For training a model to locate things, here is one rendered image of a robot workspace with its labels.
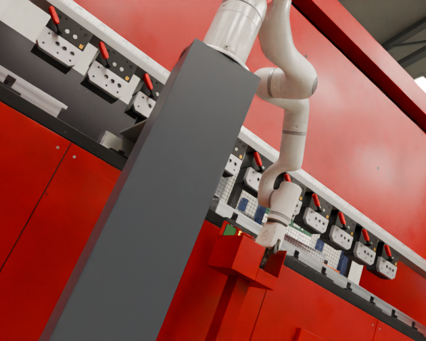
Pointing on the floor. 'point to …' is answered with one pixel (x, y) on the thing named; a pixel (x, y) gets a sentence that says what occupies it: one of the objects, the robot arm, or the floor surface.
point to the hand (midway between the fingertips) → (261, 262)
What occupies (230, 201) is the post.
